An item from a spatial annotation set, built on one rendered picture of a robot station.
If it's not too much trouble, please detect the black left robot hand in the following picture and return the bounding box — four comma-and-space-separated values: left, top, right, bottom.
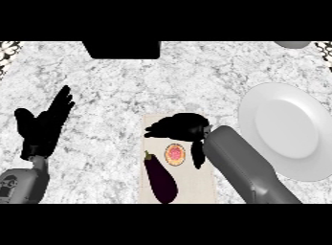
14, 84, 77, 162

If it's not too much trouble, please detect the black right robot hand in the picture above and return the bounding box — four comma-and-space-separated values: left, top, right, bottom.
144, 112, 215, 170

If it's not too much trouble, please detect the pink frosted cupcake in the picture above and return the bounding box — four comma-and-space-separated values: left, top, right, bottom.
163, 143, 188, 167

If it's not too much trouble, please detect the beige placemat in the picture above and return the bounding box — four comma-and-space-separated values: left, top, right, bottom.
139, 114, 218, 205

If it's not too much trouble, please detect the white round plate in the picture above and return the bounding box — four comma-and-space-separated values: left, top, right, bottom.
238, 82, 332, 183

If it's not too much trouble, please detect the dark purple eggplant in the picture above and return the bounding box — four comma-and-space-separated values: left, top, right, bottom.
144, 150, 181, 205

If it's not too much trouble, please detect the black appliance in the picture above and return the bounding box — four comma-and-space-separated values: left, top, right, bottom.
82, 41, 162, 60

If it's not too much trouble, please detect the grey round object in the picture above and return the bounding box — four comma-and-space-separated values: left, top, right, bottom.
274, 41, 314, 50

